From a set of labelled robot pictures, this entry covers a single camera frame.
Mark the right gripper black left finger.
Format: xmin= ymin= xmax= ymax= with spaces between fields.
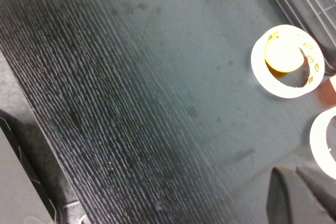
xmin=266 ymin=166 xmax=335 ymax=224

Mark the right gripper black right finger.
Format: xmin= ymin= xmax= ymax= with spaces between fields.
xmin=296 ymin=165 xmax=336 ymax=218

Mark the white double-sided tape roll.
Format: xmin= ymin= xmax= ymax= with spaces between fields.
xmin=309 ymin=108 xmax=336 ymax=180
xmin=250 ymin=24 xmax=326 ymax=99

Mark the orange cube block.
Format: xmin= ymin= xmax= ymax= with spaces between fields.
xmin=319 ymin=76 xmax=336 ymax=106

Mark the yellow rubber duck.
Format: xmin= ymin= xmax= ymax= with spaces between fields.
xmin=264 ymin=31 xmax=305 ymax=74

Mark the black plastic drip tray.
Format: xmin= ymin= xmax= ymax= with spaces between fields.
xmin=258 ymin=0 xmax=336 ymax=75

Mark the black wire dish rack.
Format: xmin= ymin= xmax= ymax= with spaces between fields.
xmin=257 ymin=0 xmax=336 ymax=74

